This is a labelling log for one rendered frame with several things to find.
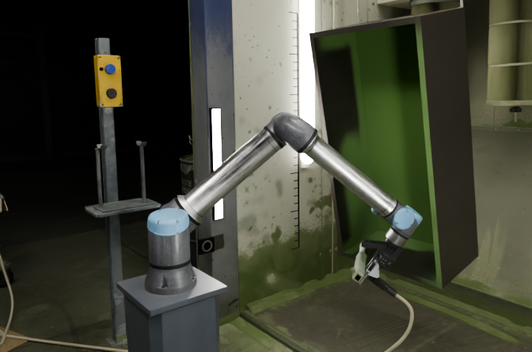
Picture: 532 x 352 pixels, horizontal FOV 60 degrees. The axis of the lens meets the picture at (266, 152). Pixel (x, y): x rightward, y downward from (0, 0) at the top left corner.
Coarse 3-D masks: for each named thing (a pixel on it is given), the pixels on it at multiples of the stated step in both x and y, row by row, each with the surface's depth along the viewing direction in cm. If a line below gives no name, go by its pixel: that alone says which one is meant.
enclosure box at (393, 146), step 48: (336, 48) 235; (384, 48) 233; (432, 48) 183; (336, 96) 238; (384, 96) 241; (432, 96) 187; (336, 144) 242; (384, 144) 251; (432, 144) 190; (336, 192) 245; (432, 192) 195; (384, 240) 258; (432, 240) 245
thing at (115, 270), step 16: (96, 48) 234; (112, 112) 238; (112, 128) 239; (112, 144) 239; (112, 160) 240; (112, 176) 241; (112, 192) 242; (112, 224) 243; (112, 240) 244; (112, 256) 245; (112, 272) 246; (112, 288) 247; (112, 304) 249; (112, 320) 252; (112, 336) 254
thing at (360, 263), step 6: (360, 246) 239; (360, 252) 222; (360, 258) 214; (366, 258) 219; (360, 264) 205; (366, 264) 211; (354, 270) 200; (360, 270) 198; (366, 270) 204; (354, 276) 196; (360, 276) 196; (360, 282) 196; (372, 282) 205; (378, 282) 204; (384, 282) 204; (384, 288) 204; (390, 288) 204; (390, 294) 204; (396, 294) 203
